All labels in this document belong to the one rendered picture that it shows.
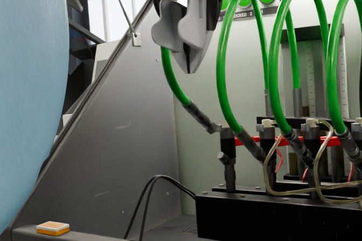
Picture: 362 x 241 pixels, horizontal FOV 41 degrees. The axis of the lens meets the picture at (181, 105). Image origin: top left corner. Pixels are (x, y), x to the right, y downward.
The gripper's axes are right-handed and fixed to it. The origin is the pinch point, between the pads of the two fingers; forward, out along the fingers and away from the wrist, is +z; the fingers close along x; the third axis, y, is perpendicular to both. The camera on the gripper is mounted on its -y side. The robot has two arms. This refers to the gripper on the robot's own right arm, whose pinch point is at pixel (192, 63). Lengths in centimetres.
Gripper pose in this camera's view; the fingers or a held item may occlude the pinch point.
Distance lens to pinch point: 58.5
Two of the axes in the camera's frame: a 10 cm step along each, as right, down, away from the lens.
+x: 8.3, -0.3, -5.6
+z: 0.7, 10.0, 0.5
